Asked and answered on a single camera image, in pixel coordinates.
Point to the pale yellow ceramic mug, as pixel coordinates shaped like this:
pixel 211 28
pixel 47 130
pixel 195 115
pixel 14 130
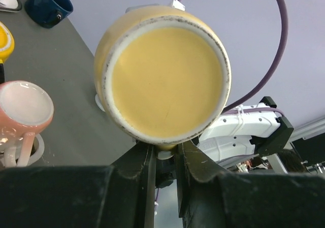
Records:
pixel 162 75

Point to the white strawberry pattern tray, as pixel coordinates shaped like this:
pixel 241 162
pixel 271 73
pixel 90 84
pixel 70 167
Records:
pixel 11 5

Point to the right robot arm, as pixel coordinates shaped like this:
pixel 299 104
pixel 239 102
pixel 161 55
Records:
pixel 246 132

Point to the navy blue ceramic mug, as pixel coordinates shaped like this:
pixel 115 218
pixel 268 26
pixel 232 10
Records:
pixel 48 13

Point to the light blue footed cup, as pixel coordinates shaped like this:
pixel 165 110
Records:
pixel 99 103

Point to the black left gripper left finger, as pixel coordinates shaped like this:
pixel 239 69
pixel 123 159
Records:
pixel 118 195

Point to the bright yellow mug black handle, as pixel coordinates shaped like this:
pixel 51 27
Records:
pixel 7 43

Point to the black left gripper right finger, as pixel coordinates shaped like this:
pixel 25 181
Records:
pixel 211 196

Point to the pink ceramic mug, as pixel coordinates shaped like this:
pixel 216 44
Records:
pixel 26 110

